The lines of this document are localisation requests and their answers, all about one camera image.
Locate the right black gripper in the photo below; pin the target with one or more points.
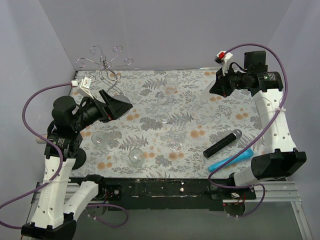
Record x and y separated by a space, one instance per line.
223 81

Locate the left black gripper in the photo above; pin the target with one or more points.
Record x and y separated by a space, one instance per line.
104 107

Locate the ribbed flute glass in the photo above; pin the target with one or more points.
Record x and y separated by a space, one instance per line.
205 95

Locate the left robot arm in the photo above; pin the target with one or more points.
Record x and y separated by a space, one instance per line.
55 218

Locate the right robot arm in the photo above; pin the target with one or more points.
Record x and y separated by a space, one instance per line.
281 158

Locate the chrome wine glass rack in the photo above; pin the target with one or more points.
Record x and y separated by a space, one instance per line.
105 68

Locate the far wine glass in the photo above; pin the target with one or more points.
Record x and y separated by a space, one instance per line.
171 83

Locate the middle wine glass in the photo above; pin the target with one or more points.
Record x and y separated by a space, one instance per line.
164 106

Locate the near wine glass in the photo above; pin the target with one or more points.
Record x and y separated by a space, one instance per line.
177 132

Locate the left patterned tumbler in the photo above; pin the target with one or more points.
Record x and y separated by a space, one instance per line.
100 139

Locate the patterned tumbler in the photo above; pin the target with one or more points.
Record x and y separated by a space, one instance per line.
136 158
100 139

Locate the black microphone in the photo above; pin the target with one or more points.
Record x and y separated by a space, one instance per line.
230 138

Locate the front patterned tumbler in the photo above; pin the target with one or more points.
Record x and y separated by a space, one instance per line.
136 158

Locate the floral tablecloth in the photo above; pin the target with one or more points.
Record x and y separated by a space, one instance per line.
207 122

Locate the glitter microphone on stand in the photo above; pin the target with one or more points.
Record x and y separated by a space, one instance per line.
40 140

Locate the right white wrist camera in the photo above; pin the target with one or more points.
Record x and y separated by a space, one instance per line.
224 59

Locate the black table front rail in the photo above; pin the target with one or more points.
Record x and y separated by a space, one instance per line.
169 194

